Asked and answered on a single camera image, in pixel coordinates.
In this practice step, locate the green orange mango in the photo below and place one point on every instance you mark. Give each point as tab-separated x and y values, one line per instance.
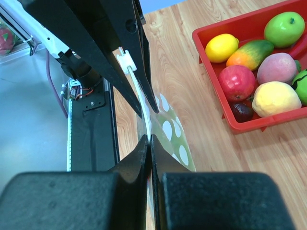
251	54

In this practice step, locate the polka dot zip bag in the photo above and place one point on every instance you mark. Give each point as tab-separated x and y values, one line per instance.
168	124

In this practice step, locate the green apple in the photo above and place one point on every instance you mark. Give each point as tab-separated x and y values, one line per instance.
284	29

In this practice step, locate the red pomegranate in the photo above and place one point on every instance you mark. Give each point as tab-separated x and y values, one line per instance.
237	82

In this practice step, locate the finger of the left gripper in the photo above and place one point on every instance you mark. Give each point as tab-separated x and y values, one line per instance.
71	22
144	65

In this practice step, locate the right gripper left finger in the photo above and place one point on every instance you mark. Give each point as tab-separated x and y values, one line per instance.
111	200

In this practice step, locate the white slotted cable duct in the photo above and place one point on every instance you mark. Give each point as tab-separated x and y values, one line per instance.
68	161

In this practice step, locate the dark purple plum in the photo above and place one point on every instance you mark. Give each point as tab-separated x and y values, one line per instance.
242	112

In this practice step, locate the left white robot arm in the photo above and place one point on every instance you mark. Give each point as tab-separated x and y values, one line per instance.
116	17

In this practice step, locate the small green watermelon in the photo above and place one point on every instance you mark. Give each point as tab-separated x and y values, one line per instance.
299	84

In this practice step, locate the clear bag of spare food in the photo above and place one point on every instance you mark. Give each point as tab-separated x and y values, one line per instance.
8	39

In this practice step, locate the pink peach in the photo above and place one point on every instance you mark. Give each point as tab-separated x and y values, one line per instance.
277	67

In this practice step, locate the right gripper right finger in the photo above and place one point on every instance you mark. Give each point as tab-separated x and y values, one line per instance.
236	201

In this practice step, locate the yellow orange peach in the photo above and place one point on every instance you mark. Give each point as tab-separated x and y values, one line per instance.
273	98

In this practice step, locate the yellow lemon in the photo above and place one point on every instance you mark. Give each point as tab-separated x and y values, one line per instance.
221	47

